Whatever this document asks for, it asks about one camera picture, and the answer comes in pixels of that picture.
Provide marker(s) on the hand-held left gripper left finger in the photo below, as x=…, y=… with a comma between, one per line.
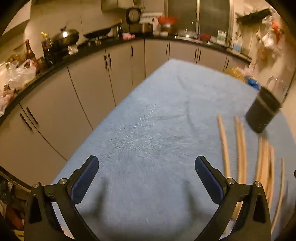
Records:
x=84, y=183

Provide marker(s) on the yellow plastic bag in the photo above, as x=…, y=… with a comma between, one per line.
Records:
x=235, y=71

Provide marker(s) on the pink plastic bag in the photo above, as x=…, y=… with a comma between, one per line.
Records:
x=5, y=99

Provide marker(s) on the grey base cabinets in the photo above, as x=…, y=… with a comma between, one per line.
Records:
x=92, y=81

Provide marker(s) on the clear glass pitcher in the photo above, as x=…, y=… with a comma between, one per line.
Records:
x=281, y=90

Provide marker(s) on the black frying pan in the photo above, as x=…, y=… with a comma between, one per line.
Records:
x=97, y=34

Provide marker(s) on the brown glass bottle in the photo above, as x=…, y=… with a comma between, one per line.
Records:
x=30, y=55

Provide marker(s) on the chrome sink faucet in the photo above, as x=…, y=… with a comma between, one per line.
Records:
x=197, y=25

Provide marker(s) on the dark sauce bottle yellow cap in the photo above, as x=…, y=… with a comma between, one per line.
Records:
x=47, y=51

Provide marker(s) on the kitchen scale with dial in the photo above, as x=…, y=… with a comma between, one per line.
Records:
x=133, y=16

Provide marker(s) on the red bowl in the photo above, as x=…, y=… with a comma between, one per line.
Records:
x=205, y=37

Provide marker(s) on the blue table cloth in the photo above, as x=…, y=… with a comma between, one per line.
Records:
x=150, y=115

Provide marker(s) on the white plastic bag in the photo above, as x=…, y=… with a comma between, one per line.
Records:
x=18, y=74

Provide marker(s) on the white detergent bottle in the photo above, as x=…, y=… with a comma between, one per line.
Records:
x=222, y=37

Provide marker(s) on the dark grey utensil holder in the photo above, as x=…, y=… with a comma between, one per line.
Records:
x=261, y=111

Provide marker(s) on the blue label plastic bottle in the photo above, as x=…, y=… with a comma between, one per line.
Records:
x=237, y=45

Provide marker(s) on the black wall rack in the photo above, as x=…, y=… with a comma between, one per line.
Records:
x=252, y=15

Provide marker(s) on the black kitchen countertop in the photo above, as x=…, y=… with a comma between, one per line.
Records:
x=97, y=47

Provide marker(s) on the wok with metal lid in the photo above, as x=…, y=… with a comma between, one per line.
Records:
x=66, y=37

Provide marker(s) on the hanging plastic bags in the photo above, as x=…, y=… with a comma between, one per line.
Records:
x=270, y=37

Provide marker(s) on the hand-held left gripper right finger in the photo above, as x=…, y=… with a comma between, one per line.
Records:
x=208, y=183

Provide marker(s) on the glass pot lid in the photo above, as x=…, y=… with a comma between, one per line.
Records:
x=186, y=33

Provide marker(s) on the bunch of wooden chopsticks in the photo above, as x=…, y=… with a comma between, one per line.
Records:
x=241, y=150

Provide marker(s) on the dark kitchen window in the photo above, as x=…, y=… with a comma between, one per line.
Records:
x=212, y=16

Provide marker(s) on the pink cloth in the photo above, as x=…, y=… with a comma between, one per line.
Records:
x=128, y=36

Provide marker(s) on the blue plastic bag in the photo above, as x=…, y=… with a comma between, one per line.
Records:
x=253, y=83

